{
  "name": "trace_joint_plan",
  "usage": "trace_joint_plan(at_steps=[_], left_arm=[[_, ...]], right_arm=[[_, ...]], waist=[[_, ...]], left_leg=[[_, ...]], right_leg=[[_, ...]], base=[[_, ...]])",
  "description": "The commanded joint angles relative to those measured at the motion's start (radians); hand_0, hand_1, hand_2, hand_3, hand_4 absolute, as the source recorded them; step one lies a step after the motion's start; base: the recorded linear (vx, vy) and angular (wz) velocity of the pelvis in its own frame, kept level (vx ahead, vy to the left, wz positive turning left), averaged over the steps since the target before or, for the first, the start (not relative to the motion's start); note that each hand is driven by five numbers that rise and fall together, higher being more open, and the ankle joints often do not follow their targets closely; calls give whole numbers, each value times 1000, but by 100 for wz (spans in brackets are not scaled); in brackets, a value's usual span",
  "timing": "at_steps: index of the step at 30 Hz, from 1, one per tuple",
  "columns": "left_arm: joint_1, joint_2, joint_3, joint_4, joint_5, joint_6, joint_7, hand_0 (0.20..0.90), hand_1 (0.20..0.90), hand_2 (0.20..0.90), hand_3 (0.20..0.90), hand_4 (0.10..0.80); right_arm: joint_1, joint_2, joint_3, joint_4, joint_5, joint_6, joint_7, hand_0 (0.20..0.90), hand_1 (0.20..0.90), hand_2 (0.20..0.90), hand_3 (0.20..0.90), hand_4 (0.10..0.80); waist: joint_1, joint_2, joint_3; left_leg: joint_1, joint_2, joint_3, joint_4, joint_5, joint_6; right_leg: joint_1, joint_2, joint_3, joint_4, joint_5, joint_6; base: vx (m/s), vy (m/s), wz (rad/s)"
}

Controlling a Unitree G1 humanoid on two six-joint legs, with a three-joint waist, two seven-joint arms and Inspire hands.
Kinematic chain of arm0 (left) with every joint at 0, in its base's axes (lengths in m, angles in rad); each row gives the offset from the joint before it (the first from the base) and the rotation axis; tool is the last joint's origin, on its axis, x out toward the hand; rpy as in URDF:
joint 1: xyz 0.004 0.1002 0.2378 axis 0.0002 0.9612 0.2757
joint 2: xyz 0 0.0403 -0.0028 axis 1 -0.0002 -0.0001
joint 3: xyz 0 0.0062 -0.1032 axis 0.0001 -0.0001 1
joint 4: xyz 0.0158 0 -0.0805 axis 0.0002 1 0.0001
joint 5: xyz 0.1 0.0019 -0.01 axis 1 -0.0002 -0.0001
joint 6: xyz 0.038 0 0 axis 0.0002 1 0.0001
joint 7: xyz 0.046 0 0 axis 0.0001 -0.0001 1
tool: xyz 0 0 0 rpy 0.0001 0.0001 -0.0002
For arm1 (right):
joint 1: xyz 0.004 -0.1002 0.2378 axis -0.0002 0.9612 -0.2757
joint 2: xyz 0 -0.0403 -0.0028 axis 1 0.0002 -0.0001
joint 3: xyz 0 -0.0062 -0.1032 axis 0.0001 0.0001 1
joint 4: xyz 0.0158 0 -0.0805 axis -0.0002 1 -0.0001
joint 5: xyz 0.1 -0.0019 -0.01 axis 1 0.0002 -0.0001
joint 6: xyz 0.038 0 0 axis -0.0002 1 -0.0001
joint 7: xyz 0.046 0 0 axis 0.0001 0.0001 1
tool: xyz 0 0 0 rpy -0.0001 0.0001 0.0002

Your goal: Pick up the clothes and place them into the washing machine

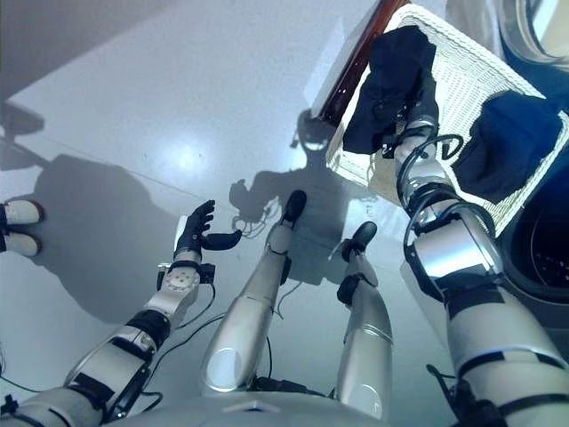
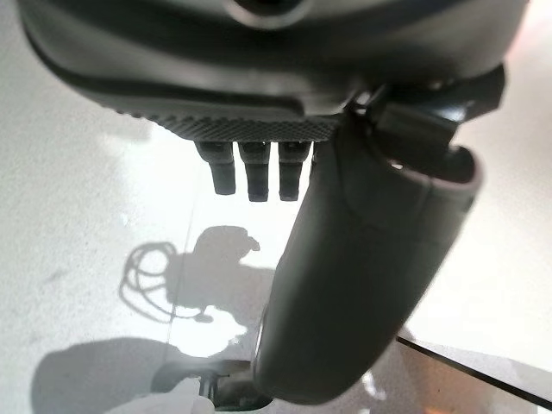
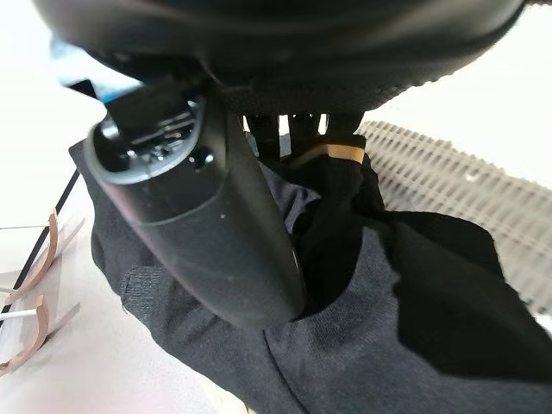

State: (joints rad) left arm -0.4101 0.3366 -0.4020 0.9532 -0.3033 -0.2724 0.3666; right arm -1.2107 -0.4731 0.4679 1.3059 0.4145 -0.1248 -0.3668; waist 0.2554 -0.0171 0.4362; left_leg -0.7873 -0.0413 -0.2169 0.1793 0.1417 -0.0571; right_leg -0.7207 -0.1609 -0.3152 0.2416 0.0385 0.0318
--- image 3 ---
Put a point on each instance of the black garment with yellow tag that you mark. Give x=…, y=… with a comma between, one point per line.
x=345, y=345

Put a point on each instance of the robot right black hand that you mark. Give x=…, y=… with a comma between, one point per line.
x=259, y=52

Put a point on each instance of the white rocking chair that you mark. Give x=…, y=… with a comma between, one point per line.
x=42, y=319

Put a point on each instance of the white woven laundry basket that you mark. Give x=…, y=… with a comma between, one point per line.
x=453, y=185

